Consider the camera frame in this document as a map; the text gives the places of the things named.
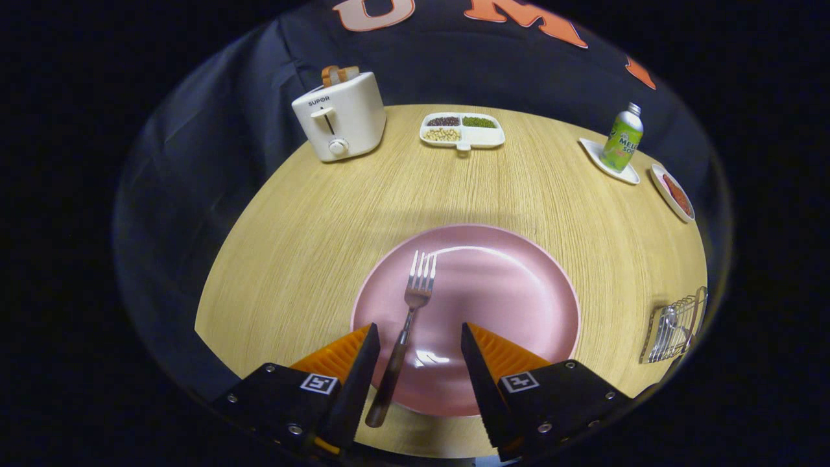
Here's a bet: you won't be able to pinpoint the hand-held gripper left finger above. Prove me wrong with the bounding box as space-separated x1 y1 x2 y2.
211 323 381 455

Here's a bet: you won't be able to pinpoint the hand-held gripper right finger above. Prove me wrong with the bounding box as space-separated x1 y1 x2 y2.
461 322 634 462

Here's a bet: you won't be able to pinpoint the metal fork wooden handle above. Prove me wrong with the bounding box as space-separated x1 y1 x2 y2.
364 251 438 429

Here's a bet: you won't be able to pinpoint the metal spoon wooden handle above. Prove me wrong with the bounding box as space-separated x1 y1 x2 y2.
658 305 688 344

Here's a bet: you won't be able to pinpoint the pink plate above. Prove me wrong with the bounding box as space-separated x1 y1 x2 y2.
350 224 582 418

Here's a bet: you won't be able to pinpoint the white divided snack dish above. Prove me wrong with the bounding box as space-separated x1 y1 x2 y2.
419 112 506 151

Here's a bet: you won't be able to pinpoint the white toaster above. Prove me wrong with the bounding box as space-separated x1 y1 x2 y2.
291 71 387 163

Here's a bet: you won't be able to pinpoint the white square coaster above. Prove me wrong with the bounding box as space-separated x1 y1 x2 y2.
578 138 641 186

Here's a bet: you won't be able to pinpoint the white oval food plate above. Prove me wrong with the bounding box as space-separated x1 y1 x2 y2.
650 163 696 223

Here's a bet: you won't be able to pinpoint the red meat pieces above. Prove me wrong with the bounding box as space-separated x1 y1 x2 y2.
661 173 693 217

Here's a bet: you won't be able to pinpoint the green soda bottle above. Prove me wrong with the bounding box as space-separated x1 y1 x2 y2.
600 102 645 173

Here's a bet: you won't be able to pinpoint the metal wire rack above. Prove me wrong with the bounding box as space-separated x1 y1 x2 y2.
639 286 708 365

